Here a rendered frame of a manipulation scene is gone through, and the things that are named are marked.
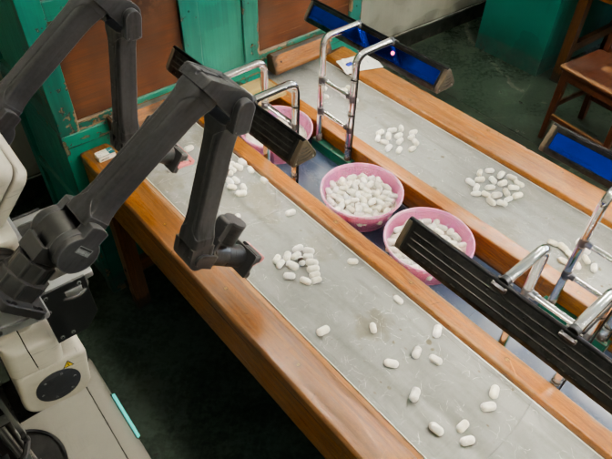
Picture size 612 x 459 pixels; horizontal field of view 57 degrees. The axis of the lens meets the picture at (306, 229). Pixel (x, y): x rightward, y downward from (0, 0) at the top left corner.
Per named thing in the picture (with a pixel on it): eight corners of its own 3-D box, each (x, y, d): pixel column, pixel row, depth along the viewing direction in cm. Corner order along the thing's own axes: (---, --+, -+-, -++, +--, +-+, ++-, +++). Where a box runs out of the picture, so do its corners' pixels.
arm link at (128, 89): (96, -8, 127) (122, 13, 122) (118, -12, 130) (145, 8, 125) (107, 146, 156) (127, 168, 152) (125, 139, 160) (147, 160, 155)
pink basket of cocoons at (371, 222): (381, 250, 175) (384, 229, 168) (304, 220, 183) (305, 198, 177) (412, 200, 191) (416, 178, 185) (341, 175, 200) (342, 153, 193)
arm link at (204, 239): (201, 74, 104) (237, 103, 99) (226, 72, 108) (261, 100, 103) (167, 249, 129) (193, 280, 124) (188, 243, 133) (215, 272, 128)
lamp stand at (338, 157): (348, 172, 201) (359, 56, 169) (311, 146, 211) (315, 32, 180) (385, 152, 210) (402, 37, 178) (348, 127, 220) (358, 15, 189)
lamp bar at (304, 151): (292, 168, 144) (293, 146, 139) (166, 70, 177) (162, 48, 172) (316, 157, 148) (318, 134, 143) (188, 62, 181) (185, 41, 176)
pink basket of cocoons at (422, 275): (428, 310, 159) (433, 288, 153) (362, 255, 173) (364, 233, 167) (486, 264, 172) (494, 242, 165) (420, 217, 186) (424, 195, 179)
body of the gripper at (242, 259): (237, 234, 143) (216, 230, 137) (261, 258, 138) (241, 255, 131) (224, 255, 144) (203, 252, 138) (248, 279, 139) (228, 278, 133)
